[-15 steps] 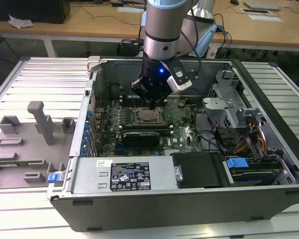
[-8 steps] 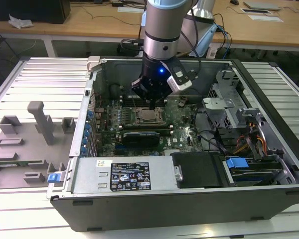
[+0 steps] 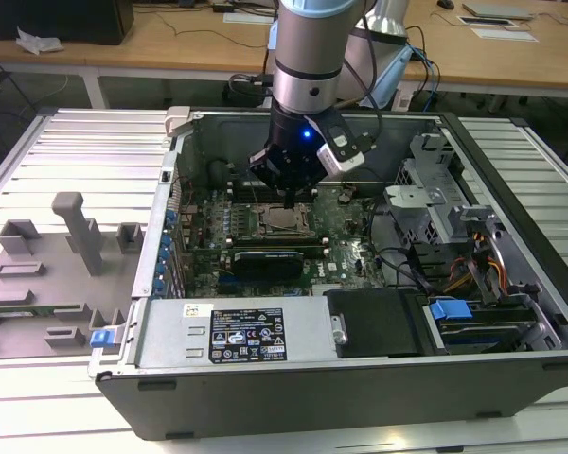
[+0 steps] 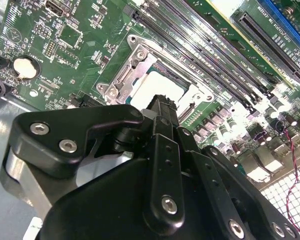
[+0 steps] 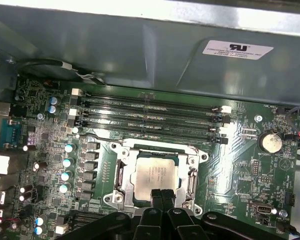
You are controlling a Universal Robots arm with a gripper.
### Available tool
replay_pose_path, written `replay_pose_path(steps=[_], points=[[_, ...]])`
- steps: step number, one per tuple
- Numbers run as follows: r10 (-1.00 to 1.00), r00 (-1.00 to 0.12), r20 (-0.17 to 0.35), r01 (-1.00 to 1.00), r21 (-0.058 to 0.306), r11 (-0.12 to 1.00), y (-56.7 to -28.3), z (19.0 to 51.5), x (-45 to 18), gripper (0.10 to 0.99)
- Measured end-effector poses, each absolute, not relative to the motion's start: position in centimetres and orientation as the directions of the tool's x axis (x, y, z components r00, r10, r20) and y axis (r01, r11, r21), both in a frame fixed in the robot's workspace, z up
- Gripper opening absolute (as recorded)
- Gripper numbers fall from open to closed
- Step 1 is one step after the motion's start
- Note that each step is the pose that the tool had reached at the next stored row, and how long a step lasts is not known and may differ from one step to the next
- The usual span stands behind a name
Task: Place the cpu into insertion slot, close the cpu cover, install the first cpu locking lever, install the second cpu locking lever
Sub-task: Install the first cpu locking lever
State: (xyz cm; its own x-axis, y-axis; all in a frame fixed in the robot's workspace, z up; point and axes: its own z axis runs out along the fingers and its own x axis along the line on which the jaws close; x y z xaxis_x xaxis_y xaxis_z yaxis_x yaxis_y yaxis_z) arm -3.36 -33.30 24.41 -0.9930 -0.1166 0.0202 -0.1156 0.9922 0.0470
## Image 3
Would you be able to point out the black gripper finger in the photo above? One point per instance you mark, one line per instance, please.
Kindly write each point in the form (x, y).
(319, 170)
(262, 165)

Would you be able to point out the silver CPU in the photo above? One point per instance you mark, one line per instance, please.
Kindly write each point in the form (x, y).
(284, 220)

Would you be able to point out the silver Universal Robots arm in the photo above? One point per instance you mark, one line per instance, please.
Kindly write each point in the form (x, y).
(307, 61)

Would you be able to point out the CPU socket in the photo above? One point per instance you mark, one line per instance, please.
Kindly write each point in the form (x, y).
(309, 233)

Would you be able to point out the blue slot retention clip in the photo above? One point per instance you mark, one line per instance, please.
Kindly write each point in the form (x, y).
(163, 256)
(158, 285)
(161, 270)
(170, 218)
(166, 241)

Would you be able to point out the installed black RAM modules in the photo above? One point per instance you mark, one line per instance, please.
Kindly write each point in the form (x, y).
(243, 191)
(274, 247)

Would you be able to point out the green motherboard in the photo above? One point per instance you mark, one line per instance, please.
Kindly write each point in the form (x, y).
(341, 246)

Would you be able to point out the grey case release latch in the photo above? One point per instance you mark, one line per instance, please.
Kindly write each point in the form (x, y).
(180, 120)

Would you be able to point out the black graphics card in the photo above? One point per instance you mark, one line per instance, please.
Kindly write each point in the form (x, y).
(265, 265)

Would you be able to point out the metal drive cage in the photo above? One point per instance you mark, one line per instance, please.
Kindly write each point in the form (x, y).
(416, 198)

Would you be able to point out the pale blue teach pendant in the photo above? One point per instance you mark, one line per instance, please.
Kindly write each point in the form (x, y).
(390, 75)

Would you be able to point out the black power adapter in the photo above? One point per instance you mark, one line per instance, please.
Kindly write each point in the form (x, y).
(223, 8)

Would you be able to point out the wooden desk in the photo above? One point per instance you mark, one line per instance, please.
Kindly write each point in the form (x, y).
(123, 57)

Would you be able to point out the hard disk with blue carrier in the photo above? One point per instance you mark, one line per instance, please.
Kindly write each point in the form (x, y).
(447, 309)

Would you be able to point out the grey power supply unit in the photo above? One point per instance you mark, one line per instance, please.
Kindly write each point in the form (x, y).
(170, 331)

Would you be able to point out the black computer mouse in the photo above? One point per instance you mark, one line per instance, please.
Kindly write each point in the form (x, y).
(445, 4)

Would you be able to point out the paper with dark rectangle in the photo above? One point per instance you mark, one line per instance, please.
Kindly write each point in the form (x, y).
(487, 21)

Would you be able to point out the black open PC case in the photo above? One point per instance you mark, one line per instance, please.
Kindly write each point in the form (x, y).
(312, 402)

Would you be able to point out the grey parts rack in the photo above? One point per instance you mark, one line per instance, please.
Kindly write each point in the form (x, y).
(52, 265)

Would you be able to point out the black monitor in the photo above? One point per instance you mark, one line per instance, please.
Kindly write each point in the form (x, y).
(76, 19)

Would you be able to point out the blue plastic latch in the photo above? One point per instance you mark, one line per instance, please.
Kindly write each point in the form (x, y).
(99, 339)

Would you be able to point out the grey laptop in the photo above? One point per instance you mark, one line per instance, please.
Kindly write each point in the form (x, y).
(497, 10)

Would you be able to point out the crumpled white paper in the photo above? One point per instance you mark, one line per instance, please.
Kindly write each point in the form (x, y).
(38, 42)

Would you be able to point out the green RAM stick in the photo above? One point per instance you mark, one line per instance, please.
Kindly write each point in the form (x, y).
(23, 311)

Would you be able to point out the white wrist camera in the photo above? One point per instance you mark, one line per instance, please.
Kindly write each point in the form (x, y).
(341, 163)

